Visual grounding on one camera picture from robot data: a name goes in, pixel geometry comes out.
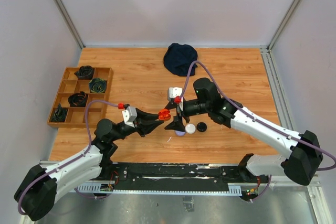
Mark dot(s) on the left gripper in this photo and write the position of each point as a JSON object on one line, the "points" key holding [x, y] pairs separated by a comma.
{"points": [[145, 128]]}

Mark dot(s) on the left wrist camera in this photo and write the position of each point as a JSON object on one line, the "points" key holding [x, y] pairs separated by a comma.
{"points": [[129, 115]]}

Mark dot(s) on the aluminium frame post left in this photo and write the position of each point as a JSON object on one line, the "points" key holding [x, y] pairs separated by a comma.
{"points": [[68, 21]]}

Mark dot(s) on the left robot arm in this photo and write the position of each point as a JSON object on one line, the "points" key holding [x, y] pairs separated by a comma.
{"points": [[42, 187]]}

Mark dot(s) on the white earbud case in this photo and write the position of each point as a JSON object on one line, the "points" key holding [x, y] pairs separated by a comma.
{"points": [[190, 128]]}

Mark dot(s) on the rolled green black tie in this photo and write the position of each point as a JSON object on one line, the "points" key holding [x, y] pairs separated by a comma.
{"points": [[59, 114]]}

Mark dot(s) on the lavender earbud case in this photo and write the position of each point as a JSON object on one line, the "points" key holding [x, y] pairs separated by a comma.
{"points": [[180, 133]]}

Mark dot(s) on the orange earbud case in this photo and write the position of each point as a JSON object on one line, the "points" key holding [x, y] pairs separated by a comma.
{"points": [[164, 115]]}

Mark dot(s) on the black earbud case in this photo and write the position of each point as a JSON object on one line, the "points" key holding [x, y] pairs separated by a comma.
{"points": [[201, 127]]}

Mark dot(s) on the rolled green patterned tie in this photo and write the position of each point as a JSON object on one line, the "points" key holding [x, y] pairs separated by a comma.
{"points": [[97, 85]]}

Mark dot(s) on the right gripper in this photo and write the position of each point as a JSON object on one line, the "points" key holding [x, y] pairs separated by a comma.
{"points": [[177, 124]]}

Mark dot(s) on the dark navy crumpled cloth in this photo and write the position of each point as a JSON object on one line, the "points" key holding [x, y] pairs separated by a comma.
{"points": [[178, 58]]}

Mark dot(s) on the wooden compartment tray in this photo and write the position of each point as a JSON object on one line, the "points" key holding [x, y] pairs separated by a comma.
{"points": [[93, 112]]}

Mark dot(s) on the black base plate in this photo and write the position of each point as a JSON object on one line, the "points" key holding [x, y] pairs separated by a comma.
{"points": [[176, 177]]}

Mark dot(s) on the rolled black tie top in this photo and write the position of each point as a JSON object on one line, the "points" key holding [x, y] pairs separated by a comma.
{"points": [[85, 73]]}

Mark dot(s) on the aluminium frame rail right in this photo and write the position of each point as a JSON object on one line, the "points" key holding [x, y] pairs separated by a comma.
{"points": [[275, 83]]}

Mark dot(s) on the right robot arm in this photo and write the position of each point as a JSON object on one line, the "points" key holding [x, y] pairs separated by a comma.
{"points": [[298, 156]]}

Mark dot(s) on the rolled black orange tie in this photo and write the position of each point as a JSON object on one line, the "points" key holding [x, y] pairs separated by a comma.
{"points": [[78, 100]]}

